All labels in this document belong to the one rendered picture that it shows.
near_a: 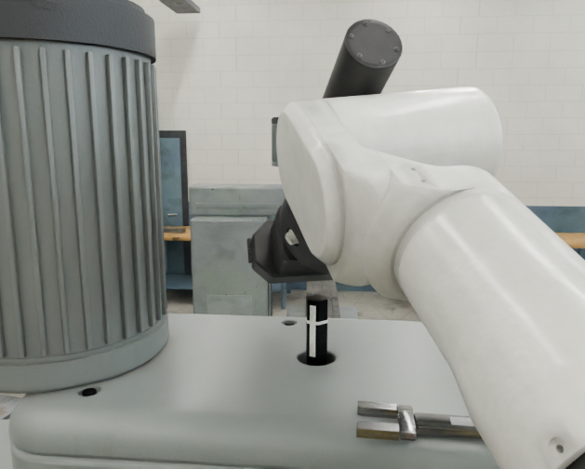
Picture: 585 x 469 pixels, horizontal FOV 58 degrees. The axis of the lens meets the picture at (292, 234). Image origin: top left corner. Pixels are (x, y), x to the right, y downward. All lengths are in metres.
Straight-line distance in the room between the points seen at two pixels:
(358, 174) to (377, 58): 0.10
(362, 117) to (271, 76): 6.79
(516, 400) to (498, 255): 0.05
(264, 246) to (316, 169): 0.23
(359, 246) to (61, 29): 0.30
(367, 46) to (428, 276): 0.15
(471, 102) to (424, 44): 6.81
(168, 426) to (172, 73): 7.02
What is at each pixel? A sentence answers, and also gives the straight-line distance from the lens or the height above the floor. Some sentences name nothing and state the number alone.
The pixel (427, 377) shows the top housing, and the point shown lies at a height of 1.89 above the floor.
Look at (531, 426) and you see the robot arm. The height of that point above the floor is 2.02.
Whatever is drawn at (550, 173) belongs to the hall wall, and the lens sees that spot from 7.47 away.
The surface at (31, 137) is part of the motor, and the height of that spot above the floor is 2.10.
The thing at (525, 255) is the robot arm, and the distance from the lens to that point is 0.20.
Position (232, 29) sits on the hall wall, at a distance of 7.24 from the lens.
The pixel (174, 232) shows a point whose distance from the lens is 6.78.
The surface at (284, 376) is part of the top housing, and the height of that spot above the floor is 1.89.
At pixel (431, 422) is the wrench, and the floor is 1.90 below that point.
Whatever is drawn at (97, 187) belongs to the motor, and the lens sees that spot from 0.46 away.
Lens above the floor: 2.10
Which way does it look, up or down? 11 degrees down
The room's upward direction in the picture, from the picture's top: straight up
